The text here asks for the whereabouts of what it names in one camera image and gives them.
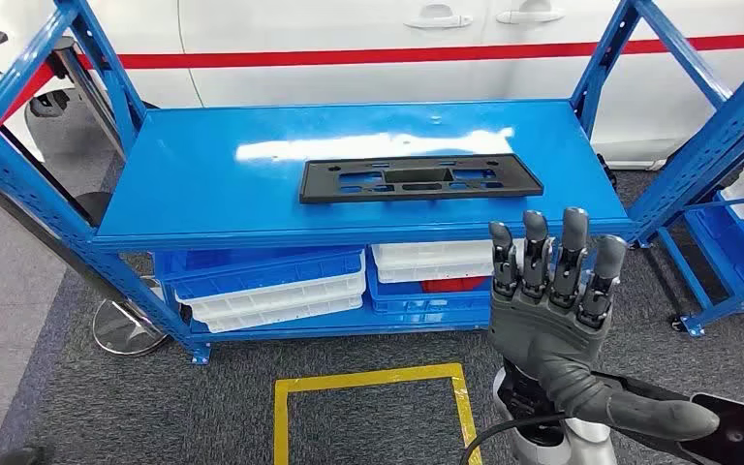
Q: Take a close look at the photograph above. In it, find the dark stanchion post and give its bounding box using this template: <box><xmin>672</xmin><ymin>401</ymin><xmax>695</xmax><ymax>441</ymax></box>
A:
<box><xmin>49</xmin><ymin>37</ymin><xmax>124</xmax><ymax>157</ymax></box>

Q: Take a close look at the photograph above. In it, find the black base stanchion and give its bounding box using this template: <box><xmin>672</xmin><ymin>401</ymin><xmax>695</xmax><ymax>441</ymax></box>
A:
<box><xmin>0</xmin><ymin>79</ymin><xmax>114</xmax><ymax>228</ymax></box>

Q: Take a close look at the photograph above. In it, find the white car red stripe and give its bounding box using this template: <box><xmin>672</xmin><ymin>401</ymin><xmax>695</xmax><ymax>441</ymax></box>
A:
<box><xmin>0</xmin><ymin>0</ymin><xmax>744</xmax><ymax>171</ymax></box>

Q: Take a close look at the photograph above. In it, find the blue metal shelf rack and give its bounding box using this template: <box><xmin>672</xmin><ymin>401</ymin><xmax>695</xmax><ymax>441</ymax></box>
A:
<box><xmin>0</xmin><ymin>0</ymin><xmax>744</xmax><ymax>367</ymax></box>

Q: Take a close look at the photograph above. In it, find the chrome base stanchion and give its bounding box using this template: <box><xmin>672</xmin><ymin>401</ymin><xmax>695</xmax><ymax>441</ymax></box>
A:
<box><xmin>0</xmin><ymin>160</ymin><xmax>170</xmax><ymax>358</ymax></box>

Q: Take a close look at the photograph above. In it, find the blue wheeled shelf rack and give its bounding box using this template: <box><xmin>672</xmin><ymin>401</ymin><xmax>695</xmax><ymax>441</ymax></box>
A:
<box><xmin>656</xmin><ymin>189</ymin><xmax>744</xmax><ymax>339</ymax></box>

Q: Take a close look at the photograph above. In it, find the yellow floor tape square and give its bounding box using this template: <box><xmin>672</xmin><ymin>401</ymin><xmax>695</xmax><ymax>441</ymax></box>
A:
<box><xmin>273</xmin><ymin>362</ymin><xmax>483</xmax><ymax>465</ymax></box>

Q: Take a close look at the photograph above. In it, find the red barrier belt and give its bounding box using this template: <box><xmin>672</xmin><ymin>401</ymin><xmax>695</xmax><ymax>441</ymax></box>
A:
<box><xmin>0</xmin><ymin>60</ymin><xmax>57</xmax><ymax>128</ymax></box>

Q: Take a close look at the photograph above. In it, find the red plastic part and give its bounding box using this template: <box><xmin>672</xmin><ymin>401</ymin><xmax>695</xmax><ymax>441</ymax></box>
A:
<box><xmin>420</xmin><ymin>275</ymin><xmax>493</xmax><ymax>295</ymax></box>

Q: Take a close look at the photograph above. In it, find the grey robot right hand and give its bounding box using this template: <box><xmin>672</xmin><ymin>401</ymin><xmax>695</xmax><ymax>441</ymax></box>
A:
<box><xmin>487</xmin><ymin>206</ymin><xmax>722</xmax><ymax>443</ymax></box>

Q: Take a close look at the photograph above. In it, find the black plastic panel part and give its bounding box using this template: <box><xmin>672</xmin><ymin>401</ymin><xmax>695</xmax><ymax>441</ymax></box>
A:
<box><xmin>299</xmin><ymin>153</ymin><xmax>545</xmax><ymax>205</ymax></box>

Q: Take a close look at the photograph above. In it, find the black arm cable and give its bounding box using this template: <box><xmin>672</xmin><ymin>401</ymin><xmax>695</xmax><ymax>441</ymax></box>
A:
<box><xmin>460</xmin><ymin>412</ymin><xmax>569</xmax><ymax>465</ymax></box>

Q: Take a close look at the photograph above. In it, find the blue plastic bin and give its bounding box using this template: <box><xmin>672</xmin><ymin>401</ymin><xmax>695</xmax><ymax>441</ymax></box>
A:
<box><xmin>366</xmin><ymin>246</ymin><xmax>496</xmax><ymax>317</ymax></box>
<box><xmin>685</xmin><ymin>191</ymin><xmax>744</xmax><ymax>313</ymax></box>
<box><xmin>153</xmin><ymin>246</ymin><xmax>367</xmax><ymax>303</ymax></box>

